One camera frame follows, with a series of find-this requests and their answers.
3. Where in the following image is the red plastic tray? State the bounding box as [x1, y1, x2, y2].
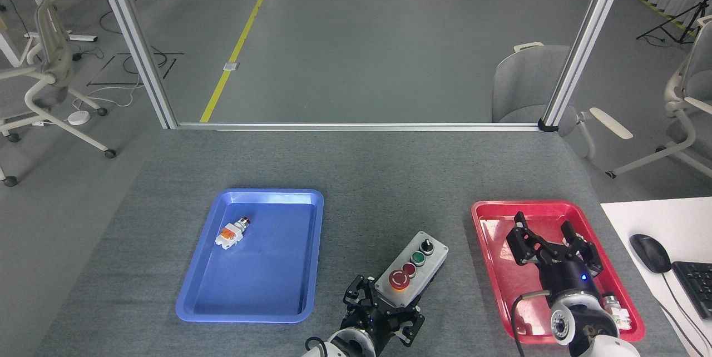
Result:
[471, 200, 646, 345]

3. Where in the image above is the black floor cable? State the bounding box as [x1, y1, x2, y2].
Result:
[99, 9, 174, 76]

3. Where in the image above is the silver aluminium post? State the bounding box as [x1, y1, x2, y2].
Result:
[89, 0, 179, 130]
[537, 0, 635, 133]

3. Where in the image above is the black computer mouse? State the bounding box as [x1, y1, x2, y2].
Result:
[629, 234, 673, 274]

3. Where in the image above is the black keyboard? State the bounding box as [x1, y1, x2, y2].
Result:
[671, 260, 712, 320]

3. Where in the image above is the silver green push button switch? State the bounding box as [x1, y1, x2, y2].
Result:
[603, 294, 635, 329]

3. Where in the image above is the white desk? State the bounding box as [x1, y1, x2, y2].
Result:
[600, 197, 712, 357]

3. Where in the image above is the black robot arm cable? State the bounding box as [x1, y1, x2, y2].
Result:
[510, 289, 552, 357]

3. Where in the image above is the black tripod stand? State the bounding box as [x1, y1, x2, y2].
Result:
[636, 0, 712, 46]

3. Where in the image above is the blue plastic tray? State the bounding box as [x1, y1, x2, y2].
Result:
[176, 189, 325, 324]

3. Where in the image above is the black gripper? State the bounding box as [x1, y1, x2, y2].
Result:
[505, 211, 604, 307]
[342, 274, 425, 355]

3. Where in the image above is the orange white push button switch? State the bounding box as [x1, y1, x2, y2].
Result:
[214, 216, 251, 252]

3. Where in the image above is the silver aluminium rail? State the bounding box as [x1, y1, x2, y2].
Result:
[175, 121, 543, 133]

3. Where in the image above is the grey control box with buttons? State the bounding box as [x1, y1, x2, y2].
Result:
[374, 230, 449, 309]

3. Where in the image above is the white office chair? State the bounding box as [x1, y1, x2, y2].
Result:
[0, 0, 117, 160]
[605, 14, 712, 180]

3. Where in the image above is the black mouse cable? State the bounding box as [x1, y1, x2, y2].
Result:
[659, 272, 712, 348]

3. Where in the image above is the grey upholstered chair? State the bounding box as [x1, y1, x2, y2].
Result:
[491, 41, 634, 161]

